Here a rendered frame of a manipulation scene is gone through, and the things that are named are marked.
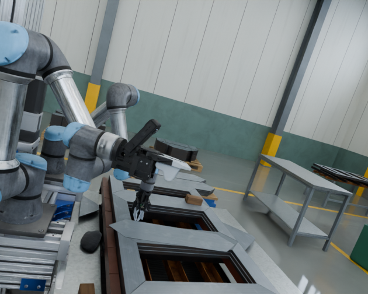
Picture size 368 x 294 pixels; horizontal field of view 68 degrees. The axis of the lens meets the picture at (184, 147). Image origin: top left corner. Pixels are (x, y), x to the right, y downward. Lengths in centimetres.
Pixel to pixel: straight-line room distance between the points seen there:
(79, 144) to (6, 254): 58
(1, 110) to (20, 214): 39
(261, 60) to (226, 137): 269
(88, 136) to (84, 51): 764
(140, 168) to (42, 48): 46
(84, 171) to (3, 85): 32
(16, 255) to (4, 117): 53
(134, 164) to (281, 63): 928
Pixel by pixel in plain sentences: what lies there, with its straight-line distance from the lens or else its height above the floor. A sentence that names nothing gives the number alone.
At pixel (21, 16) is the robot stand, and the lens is 121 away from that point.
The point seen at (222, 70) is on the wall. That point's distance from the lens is 893.
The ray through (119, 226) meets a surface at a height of 87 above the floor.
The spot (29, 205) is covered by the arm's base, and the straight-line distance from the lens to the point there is 114.
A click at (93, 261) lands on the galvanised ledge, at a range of 160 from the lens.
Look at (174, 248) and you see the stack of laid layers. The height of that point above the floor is 85.
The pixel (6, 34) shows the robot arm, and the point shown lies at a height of 165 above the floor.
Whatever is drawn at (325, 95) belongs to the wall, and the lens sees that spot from 1098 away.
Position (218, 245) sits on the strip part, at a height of 87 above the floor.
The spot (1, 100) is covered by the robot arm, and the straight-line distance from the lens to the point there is 93.
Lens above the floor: 164
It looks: 11 degrees down
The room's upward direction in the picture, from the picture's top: 17 degrees clockwise
